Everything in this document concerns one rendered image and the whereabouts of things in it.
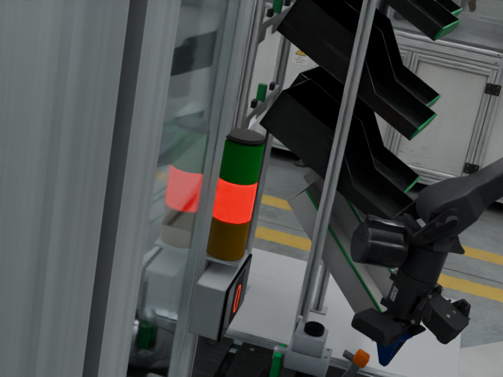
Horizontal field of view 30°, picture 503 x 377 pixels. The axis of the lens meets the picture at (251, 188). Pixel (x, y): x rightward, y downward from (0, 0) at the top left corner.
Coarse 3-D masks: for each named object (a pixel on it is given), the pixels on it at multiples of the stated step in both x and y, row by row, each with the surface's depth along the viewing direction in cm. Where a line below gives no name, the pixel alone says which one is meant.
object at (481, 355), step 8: (488, 344) 194; (496, 344) 195; (464, 352) 189; (472, 352) 190; (480, 352) 190; (488, 352) 191; (496, 352) 192; (464, 360) 186; (472, 360) 187; (480, 360) 187; (488, 360) 188; (496, 360) 189; (464, 368) 183; (472, 368) 184; (480, 368) 184; (488, 368) 185; (496, 368) 185; (464, 376) 180; (472, 376) 181; (480, 376) 181; (488, 376) 182; (496, 376) 182
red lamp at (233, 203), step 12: (216, 192) 113; (228, 192) 112; (240, 192) 112; (252, 192) 113; (216, 204) 113; (228, 204) 112; (240, 204) 112; (252, 204) 114; (216, 216) 114; (228, 216) 113; (240, 216) 113
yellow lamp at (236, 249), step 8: (216, 224) 114; (224, 224) 113; (232, 224) 113; (240, 224) 114; (248, 224) 115; (216, 232) 114; (224, 232) 114; (232, 232) 114; (240, 232) 114; (248, 232) 116; (208, 240) 115; (216, 240) 114; (224, 240) 114; (232, 240) 114; (240, 240) 114; (208, 248) 115; (216, 248) 114; (224, 248) 114; (232, 248) 114; (240, 248) 115; (216, 256) 115; (224, 256) 115; (232, 256) 115; (240, 256) 116
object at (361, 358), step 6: (348, 354) 138; (360, 354) 137; (366, 354) 138; (354, 360) 138; (360, 360) 137; (366, 360) 137; (354, 366) 138; (360, 366) 138; (348, 372) 139; (354, 372) 139
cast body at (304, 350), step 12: (300, 324) 140; (312, 324) 139; (300, 336) 137; (312, 336) 137; (324, 336) 138; (276, 348) 141; (288, 348) 139; (300, 348) 138; (312, 348) 137; (324, 348) 141; (288, 360) 139; (300, 360) 138; (312, 360) 138; (324, 360) 138; (312, 372) 138; (324, 372) 138
